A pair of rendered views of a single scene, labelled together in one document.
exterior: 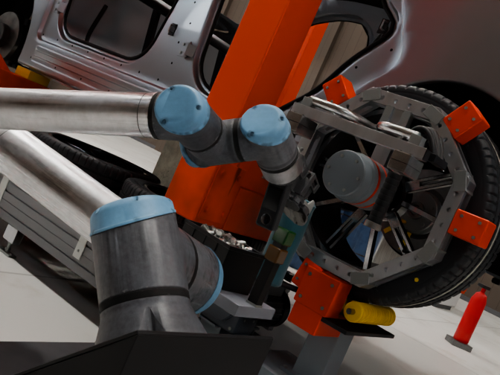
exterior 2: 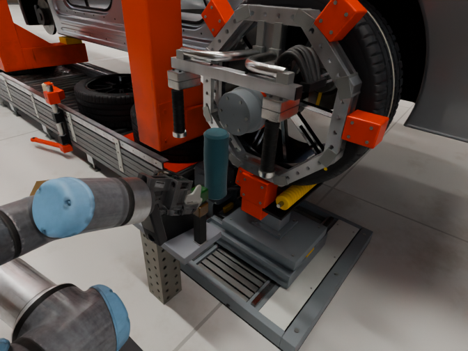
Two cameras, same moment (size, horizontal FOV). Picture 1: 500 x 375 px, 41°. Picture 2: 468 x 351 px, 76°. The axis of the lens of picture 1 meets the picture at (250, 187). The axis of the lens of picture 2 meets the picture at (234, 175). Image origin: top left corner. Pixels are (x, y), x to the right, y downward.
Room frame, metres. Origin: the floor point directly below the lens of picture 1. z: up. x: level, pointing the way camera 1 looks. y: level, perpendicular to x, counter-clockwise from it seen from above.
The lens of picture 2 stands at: (0.97, -0.25, 1.15)
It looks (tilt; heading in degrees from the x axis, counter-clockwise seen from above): 32 degrees down; 2
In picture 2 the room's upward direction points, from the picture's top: 3 degrees clockwise
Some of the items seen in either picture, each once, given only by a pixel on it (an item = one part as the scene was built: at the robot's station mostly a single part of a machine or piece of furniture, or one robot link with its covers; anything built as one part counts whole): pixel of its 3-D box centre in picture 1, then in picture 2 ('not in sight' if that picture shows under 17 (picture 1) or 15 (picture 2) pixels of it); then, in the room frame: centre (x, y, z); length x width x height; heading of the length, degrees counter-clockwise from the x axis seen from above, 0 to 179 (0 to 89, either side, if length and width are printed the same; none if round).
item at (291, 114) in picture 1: (300, 124); (184, 77); (1.87, -0.06, 0.93); 0.09 x 0.05 x 0.05; 143
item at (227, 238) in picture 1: (217, 254); (166, 204); (1.78, 0.01, 0.51); 0.20 x 0.14 x 0.13; 45
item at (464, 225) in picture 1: (472, 228); (364, 128); (1.75, -0.57, 0.85); 0.09 x 0.08 x 0.07; 53
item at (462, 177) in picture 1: (370, 186); (267, 101); (1.93, -0.32, 0.85); 0.54 x 0.07 x 0.54; 53
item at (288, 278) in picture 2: not in sight; (264, 232); (2.10, -0.38, 0.13); 0.50 x 0.36 x 0.10; 53
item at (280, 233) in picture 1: (283, 236); (199, 193); (1.68, -0.13, 0.64); 0.04 x 0.04 x 0.04; 53
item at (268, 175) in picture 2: (384, 199); (269, 147); (1.64, -0.31, 0.83); 0.04 x 0.04 x 0.16
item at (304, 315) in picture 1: (324, 302); (263, 189); (1.96, -0.34, 0.48); 0.16 x 0.12 x 0.17; 143
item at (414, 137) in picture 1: (410, 126); (280, 50); (1.78, -0.32, 1.03); 0.19 x 0.18 x 0.11; 143
